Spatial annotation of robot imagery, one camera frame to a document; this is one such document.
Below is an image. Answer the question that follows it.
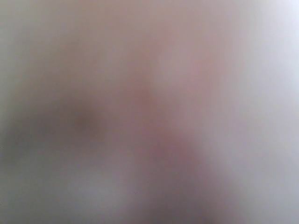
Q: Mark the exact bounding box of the pink plush teddy bear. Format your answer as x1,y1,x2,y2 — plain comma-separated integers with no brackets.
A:
0,0,299,224

